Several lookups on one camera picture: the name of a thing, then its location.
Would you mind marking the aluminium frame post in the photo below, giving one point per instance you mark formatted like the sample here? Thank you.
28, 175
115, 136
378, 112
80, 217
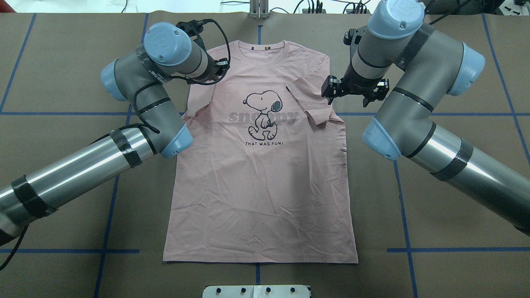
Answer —
259, 9

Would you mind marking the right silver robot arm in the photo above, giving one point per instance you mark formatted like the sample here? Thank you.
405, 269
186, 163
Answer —
399, 59

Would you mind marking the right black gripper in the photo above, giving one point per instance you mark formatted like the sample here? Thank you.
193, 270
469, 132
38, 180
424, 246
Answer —
357, 85

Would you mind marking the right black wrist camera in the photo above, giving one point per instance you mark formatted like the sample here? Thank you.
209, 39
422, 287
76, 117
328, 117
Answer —
353, 36

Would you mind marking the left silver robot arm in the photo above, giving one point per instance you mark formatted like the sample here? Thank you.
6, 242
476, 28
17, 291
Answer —
168, 51

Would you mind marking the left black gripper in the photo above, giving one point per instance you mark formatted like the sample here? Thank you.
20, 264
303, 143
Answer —
215, 69

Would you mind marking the pink Snoopy t-shirt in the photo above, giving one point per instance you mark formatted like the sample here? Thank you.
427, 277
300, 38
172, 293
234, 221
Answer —
265, 179

